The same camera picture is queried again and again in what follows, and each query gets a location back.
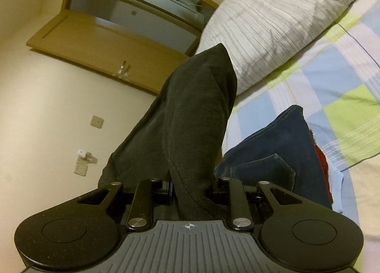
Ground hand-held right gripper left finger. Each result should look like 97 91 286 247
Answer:
77 179 174 231

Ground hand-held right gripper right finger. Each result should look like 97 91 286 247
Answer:
207 177 304 231

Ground black pants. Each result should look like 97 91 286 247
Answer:
98 43 238 221

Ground blue denim jeans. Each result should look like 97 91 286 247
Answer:
214 105 333 210

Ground red cloth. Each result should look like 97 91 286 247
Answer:
309 130 334 202

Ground checkered bed sheet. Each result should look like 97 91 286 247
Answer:
223 0 380 250

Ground wooden door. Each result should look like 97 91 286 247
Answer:
26 10 202 95

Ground grey striped pillow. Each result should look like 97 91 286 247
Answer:
194 0 373 95

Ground beige wall socket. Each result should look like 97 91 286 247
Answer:
74 154 98 176

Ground metal door handle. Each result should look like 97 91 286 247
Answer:
114 60 132 78

